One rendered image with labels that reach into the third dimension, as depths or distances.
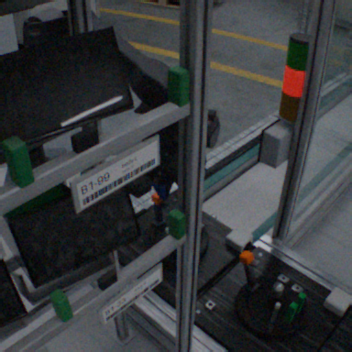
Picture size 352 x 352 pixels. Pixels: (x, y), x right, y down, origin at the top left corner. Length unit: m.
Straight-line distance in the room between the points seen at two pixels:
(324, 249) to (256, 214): 0.20
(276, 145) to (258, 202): 0.36
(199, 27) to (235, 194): 0.83
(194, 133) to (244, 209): 0.72
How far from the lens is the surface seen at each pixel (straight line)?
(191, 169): 0.40
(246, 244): 0.90
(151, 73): 0.69
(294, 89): 0.75
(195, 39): 0.34
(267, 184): 1.17
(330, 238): 1.15
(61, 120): 0.34
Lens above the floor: 1.64
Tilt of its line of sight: 38 degrees down
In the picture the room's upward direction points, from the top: straight up
